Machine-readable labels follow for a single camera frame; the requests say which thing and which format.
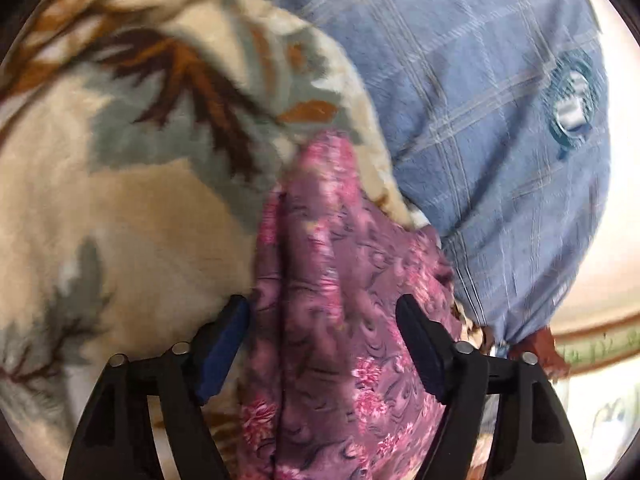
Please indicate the blue plaid cloth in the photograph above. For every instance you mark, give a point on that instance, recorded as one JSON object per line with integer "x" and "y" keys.
{"x": 475, "y": 135}

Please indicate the purple floral garment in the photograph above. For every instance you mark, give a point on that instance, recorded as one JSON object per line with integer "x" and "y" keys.
{"x": 340, "y": 310}

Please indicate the leaf-print beige blanket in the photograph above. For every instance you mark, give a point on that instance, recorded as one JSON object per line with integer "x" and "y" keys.
{"x": 125, "y": 210}

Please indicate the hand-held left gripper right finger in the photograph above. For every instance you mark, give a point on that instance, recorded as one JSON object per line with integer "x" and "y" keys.
{"x": 425, "y": 347}

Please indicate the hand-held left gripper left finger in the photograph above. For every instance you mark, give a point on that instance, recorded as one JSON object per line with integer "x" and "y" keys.
{"x": 222, "y": 355}

